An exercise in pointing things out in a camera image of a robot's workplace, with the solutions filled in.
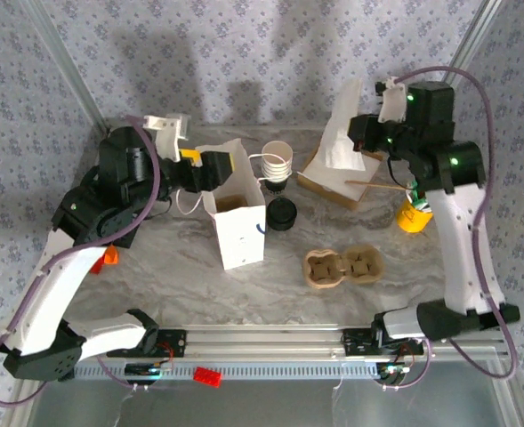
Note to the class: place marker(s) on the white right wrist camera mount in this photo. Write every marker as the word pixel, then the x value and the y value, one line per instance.
pixel 392 104

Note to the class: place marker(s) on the black white paper cup stack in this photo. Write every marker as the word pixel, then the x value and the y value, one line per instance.
pixel 277 166

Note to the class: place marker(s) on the brown pulp cup carrier stack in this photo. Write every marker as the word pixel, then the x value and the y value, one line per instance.
pixel 359 269

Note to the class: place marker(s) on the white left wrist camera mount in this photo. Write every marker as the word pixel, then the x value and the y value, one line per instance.
pixel 168 133

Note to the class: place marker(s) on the yellow paper cup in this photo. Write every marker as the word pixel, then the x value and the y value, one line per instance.
pixel 415 220

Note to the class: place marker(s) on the black cup lid stack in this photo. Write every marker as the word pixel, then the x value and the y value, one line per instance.
pixel 281 213

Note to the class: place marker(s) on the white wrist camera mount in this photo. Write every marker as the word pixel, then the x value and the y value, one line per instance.
pixel 168 133
pixel 392 104

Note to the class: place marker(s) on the brown cardboard napkin box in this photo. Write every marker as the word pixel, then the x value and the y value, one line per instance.
pixel 324 190

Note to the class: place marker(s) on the red toy brick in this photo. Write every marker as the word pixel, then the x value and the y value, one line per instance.
pixel 208 377

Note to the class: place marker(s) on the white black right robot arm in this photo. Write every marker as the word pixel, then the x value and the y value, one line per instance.
pixel 461 249

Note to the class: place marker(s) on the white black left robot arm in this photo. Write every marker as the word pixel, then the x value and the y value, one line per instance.
pixel 52 289

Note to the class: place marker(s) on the wooden stir stick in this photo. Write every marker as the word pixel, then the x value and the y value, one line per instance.
pixel 377 184

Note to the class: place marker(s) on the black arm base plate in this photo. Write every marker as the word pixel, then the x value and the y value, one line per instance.
pixel 177 342
pixel 355 342

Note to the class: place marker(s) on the white paper takeout bag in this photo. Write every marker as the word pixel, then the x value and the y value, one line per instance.
pixel 241 240

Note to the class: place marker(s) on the white paper napkin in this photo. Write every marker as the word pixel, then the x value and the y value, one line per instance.
pixel 341 133
pixel 368 175

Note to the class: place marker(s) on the small circuit board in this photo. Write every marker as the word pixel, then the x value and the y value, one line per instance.
pixel 392 371
pixel 150 370

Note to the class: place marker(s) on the shiny metal panel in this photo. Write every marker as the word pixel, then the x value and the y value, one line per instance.
pixel 266 405

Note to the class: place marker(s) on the aluminium frame post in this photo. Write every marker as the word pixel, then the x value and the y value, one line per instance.
pixel 470 49
pixel 72 75

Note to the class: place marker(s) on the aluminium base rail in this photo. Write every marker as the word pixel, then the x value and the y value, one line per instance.
pixel 266 340

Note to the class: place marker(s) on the small orange plastic piece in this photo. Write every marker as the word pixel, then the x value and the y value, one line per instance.
pixel 110 257

